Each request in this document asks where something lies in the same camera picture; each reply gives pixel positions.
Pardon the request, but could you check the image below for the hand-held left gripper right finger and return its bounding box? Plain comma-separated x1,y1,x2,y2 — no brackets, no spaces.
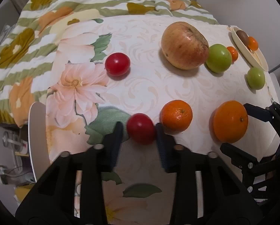
155,122,264,225

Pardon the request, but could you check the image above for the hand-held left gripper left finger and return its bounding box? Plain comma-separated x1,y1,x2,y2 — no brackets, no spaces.
15,121,124,225

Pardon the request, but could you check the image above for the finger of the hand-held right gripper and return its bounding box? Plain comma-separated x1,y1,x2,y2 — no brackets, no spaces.
244,102,280,143
220,142,280,198

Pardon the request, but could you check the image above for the red tomato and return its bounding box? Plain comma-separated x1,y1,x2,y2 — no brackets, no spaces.
105,52,131,77
126,113,156,145

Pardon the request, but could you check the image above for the orange mandarin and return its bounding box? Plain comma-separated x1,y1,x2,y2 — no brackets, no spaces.
160,100,193,133

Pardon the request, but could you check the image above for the large orange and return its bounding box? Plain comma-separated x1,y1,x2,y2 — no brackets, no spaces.
213,100,249,143

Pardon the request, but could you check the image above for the small green apple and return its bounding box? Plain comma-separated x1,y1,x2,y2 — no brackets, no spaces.
246,67,266,90

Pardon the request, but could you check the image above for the cream bowl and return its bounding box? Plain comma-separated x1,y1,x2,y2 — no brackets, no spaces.
229,26,269,71

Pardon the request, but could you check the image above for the small orange kumquat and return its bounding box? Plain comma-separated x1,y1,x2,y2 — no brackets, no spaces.
226,46,239,62
247,37,259,51

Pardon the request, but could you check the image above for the large green apple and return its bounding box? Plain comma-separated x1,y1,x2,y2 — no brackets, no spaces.
205,44,233,74

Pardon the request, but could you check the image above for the large red-yellow apple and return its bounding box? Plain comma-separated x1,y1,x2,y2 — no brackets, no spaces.
161,22,210,70

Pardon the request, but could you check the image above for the floral tablecloth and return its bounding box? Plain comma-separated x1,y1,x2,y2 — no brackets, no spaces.
46,14,280,224

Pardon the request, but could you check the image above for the brown kiwi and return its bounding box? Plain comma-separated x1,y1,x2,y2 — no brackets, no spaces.
237,30,249,46

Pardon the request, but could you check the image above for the clear plastic container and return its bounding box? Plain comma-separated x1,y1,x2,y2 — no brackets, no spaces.
2,131,29,157

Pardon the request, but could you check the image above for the floral striped blanket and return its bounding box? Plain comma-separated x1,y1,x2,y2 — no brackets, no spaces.
0,0,219,129

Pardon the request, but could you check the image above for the grey patterned cloth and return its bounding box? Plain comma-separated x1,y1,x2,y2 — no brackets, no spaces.
0,23,15,50

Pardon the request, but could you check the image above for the black cable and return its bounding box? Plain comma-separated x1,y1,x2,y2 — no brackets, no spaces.
269,57,280,73

